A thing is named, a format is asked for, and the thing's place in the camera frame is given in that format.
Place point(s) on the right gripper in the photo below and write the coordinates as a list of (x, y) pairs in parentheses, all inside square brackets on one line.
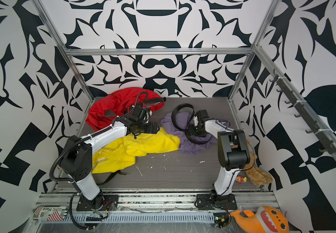
[(191, 129)]

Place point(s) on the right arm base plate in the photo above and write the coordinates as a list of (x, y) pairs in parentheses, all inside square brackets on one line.
[(212, 202)]

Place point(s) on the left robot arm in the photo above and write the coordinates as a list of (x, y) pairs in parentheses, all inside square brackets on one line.
[(74, 164)]

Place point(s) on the orange monster plush toy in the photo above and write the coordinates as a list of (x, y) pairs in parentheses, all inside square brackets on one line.
[(265, 220)]

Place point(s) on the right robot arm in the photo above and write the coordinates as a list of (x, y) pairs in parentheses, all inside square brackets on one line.
[(233, 152)]

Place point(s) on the striped printed card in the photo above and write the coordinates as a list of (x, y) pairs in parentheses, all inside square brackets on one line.
[(50, 213)]

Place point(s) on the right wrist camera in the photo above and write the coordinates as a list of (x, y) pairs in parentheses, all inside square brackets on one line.
[(196, 121)]

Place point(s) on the white cable duct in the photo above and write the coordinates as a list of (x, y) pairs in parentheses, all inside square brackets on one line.
[(197, 217)]

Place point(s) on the small red figurine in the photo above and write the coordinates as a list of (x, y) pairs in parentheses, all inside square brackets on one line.
[(241, 179)]

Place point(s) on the black coat hook rail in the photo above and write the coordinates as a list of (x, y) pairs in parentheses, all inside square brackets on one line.
[(306, 113)]

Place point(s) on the red trousers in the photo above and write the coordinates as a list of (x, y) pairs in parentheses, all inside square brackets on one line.
[(103, 112)]

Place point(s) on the brown teddy bear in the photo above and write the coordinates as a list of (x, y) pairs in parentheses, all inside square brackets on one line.
[(253, 172)]

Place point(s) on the yellow trousers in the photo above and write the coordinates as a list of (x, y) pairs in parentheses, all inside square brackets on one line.
[(122, 153)]

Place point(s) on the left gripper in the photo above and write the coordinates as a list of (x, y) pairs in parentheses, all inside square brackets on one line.
[(150, 126)]

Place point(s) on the purple trousers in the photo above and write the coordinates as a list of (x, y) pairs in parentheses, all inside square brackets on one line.
[(186, 146)]

